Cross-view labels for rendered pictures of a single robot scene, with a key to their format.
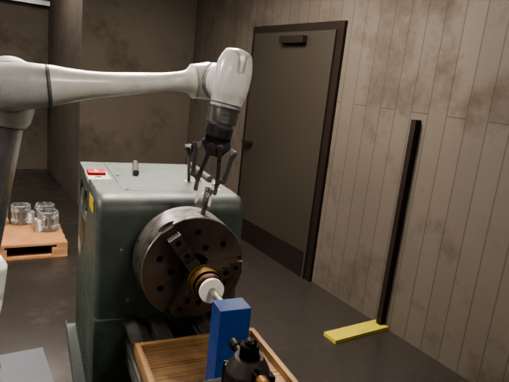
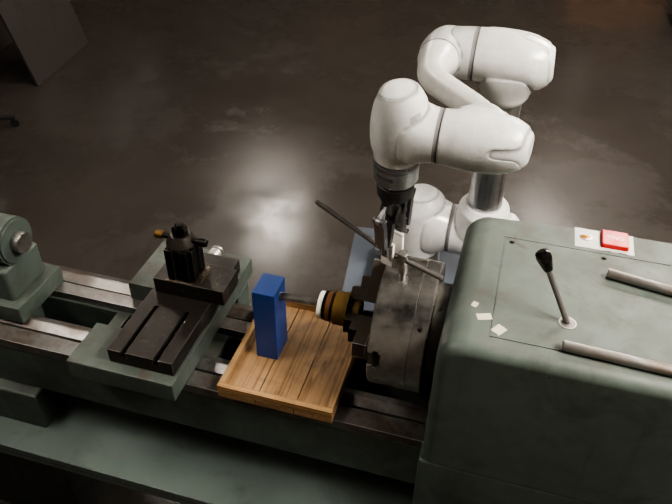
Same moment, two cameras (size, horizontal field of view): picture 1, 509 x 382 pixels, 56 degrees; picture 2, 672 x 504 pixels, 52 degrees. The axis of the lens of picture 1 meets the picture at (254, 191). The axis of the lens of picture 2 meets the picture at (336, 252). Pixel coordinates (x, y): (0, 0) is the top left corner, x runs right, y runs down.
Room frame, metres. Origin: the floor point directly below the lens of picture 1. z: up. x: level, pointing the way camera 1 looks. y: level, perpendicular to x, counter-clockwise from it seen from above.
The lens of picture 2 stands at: (2.04, -0.82, 2.23)
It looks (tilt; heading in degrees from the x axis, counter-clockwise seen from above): 38 degrees down; 131
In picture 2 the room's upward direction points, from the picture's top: 1 degrees clockwise
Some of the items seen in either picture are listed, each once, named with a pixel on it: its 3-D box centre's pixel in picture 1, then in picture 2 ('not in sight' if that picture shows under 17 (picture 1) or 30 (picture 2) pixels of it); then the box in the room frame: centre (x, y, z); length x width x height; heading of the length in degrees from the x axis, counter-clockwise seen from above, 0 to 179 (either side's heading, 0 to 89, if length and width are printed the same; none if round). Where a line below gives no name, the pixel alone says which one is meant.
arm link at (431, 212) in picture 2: not in sight; (421, 218); (1.07, 0.68, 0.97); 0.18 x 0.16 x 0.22; 26
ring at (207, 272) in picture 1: (204, 282); (342, 308); (1.24, 0.11, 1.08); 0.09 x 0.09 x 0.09; 26
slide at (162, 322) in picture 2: not in sight; (178, 306); (0.81, -0.08, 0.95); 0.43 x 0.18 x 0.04; 116
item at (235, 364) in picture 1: (248, 363); (180, 238); (0.78, -0.02, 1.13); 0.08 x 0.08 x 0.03
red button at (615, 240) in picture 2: (95, 173); (614, 241); (1.68, 0.57, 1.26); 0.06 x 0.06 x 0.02; 26
